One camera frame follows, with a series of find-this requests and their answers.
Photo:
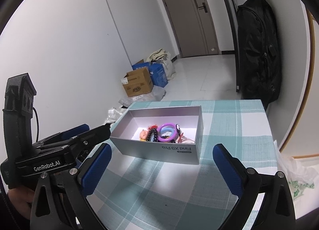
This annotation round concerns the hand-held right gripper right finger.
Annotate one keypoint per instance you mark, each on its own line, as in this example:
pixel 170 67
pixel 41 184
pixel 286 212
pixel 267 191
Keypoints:
pixel 228 167

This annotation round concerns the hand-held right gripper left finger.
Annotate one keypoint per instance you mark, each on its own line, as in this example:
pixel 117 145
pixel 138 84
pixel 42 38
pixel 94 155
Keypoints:
pixel 96 167

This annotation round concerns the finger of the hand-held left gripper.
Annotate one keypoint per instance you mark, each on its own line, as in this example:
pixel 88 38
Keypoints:
pixel 94 135
pixel 74 131

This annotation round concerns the round white pin badge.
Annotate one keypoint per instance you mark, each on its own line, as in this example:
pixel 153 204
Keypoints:
pixel 186 141

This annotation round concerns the grey cardboard box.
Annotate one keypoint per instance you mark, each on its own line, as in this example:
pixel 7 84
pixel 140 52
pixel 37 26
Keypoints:
pixel 162 151

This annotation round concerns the person's left forearm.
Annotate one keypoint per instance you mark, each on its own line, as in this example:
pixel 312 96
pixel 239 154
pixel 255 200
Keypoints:
pixel 6 210

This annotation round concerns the person's left hand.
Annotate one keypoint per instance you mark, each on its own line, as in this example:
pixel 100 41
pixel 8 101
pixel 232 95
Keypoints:
pixel 21 201

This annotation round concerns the checked teal tablecloth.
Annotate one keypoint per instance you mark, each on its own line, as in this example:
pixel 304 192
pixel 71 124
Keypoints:
pixel 224 125

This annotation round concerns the small pink doll toy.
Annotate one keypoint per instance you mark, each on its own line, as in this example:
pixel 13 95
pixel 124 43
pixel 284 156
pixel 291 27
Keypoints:
pixel 143 134

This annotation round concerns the small red trinket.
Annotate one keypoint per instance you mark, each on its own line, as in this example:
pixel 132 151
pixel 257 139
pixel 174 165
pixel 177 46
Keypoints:
pixel 153 127

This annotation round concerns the brown cardboard box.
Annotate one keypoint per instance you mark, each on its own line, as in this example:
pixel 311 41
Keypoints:
pixel 138 84

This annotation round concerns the clear plastic wrapping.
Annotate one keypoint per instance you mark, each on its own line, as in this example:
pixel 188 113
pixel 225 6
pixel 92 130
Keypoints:
pixel 149 95

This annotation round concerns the white green plastic bag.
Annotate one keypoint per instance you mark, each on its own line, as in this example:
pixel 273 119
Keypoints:
pixel 296 177

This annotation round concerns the small blue cardboard box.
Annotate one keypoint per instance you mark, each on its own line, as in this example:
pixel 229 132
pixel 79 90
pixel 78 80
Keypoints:
pixel 140 66

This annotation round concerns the large blue cardboard box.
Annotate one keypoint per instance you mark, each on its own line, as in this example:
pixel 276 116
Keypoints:
pixel 159 75

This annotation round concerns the beige cloth bag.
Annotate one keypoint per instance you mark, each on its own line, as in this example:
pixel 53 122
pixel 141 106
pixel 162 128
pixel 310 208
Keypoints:
pixel 158 54

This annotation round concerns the black backpack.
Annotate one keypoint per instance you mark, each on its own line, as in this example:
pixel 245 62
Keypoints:
pixel 259 50

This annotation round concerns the black coat rack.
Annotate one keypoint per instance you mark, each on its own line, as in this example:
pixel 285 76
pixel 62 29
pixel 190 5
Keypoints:
pixel 229 20

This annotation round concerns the grey door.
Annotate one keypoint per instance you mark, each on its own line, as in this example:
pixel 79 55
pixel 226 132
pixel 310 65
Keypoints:
pixel 189 15

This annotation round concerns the curved wooden frame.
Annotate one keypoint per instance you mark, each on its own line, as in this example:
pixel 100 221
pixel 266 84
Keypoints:
pixel 307 75

